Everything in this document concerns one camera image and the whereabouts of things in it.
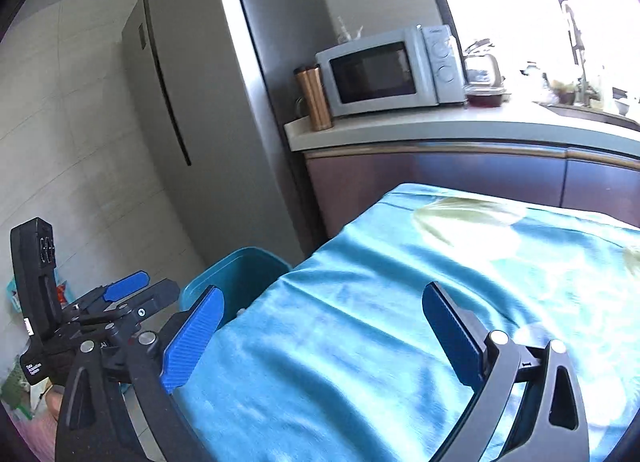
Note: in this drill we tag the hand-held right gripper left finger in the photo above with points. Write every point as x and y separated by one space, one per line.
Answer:
192 337

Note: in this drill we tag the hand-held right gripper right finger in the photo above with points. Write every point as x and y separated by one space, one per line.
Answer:
447 337

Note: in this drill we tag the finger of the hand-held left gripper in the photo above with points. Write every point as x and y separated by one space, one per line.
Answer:
125 286
150 299

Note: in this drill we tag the blue plastic bin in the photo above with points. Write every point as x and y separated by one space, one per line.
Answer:
240 272

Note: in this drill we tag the colourful packaging pile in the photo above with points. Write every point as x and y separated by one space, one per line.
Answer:
12 294

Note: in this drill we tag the blue floral tablecloth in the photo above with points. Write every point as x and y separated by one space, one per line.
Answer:
350 317

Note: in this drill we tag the brown kitchen counter cabinet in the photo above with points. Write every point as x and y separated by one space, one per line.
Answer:
450 172

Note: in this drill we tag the grey refrigerator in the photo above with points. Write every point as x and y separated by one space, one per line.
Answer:
215 92

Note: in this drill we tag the dark red food container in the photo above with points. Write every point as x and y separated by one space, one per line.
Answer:
484 96

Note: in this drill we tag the copper travel tumbler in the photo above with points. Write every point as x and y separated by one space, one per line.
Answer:
315 102

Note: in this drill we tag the steel sink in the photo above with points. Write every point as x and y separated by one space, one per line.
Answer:
590 114

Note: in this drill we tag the glass kettle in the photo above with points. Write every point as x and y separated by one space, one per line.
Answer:
482 67

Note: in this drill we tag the white microwave oven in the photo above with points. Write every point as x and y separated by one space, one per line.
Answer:
370 72

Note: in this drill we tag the small white bowl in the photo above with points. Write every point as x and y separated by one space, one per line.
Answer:
622 106

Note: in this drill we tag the steel kitchen faucet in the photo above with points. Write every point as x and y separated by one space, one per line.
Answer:
577 57

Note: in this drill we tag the kitchen window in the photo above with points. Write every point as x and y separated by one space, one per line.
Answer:
510 2

